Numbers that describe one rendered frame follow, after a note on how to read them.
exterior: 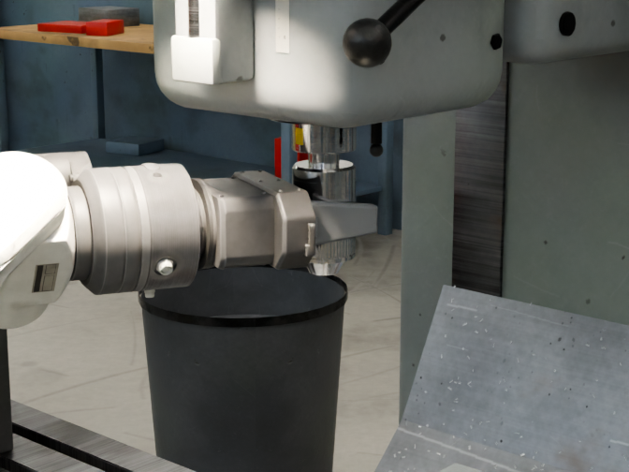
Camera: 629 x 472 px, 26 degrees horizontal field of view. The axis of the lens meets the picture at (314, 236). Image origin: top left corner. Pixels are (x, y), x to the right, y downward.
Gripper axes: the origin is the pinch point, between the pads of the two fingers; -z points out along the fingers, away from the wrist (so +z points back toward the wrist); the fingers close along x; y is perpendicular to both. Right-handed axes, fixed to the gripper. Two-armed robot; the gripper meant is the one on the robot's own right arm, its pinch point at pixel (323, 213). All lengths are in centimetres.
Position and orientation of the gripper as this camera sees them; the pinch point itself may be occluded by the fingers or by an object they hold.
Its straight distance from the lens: 101.2
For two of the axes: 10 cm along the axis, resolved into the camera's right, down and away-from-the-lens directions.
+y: -0.1, 9.7, 2.2
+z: -9.2, 0.8, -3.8
